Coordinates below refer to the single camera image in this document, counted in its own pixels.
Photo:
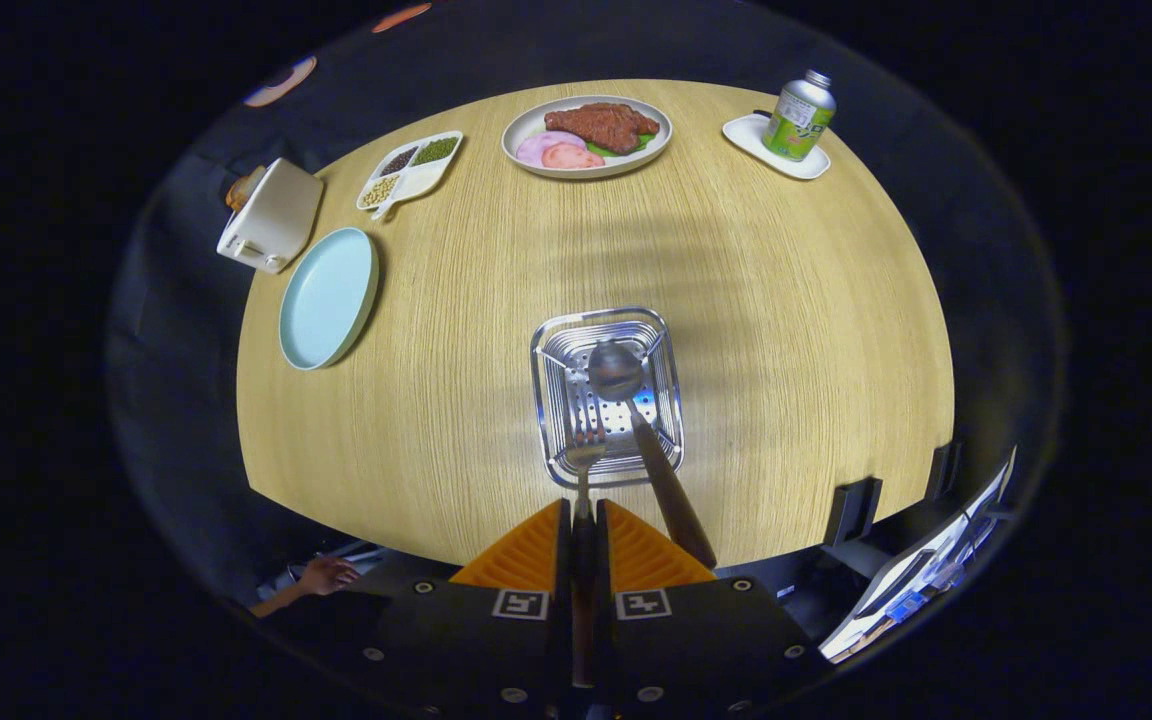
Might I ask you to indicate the cream toaster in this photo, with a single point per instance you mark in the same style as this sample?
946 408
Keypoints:
281 210

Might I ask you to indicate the pale green round plate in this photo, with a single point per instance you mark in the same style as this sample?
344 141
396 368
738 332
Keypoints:
326 295

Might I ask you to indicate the black table clamp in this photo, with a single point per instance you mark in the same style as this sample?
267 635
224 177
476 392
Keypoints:
941 470
854 510

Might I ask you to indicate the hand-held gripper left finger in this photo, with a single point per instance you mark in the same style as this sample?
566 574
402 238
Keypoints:
564 560

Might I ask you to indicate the pile of white rice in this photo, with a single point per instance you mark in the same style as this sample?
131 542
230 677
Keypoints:
421 180

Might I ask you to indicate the toasted bread slice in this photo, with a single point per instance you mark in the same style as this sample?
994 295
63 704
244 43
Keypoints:
239 190

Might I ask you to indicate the pale pink ham slice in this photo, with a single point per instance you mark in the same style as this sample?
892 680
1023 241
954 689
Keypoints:
536 148

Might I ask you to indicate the white divided tray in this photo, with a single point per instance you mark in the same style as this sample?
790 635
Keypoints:
381 212

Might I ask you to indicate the green lettuce leaf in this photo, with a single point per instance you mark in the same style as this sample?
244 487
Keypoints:
626 150

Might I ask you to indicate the pile of yellow soybeans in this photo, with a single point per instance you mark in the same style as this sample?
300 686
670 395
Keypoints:
379 191

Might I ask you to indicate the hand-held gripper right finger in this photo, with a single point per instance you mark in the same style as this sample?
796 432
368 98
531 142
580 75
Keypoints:
604 560

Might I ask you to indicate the pile of green mung beans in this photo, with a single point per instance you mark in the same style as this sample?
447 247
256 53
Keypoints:
436 150

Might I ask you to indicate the brown steak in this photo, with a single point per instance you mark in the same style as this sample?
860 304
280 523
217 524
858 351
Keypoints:
601 125

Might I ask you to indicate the black backdrop cloth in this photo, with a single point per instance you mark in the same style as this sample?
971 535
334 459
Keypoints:
496 45

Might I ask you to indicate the green label metal bottle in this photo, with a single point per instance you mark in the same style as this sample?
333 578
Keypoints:
798 120

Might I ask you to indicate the square metal drain basket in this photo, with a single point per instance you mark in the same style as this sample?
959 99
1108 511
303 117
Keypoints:
561 400

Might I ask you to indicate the pile of dark red beans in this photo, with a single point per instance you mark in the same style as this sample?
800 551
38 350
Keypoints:
398 161

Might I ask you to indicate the white round food plate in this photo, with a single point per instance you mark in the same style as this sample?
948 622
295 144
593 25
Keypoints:
526 125

